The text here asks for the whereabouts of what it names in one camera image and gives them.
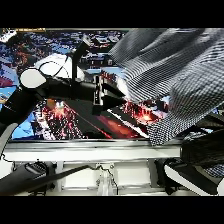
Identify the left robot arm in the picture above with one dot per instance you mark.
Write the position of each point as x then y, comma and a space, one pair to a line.
20, 106

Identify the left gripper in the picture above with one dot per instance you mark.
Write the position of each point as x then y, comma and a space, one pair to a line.
97, 95

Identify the black and white checked shirt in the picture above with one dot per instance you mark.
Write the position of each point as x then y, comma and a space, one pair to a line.
186, 83

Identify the silver frame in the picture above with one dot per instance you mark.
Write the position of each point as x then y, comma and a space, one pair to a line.
83, 153

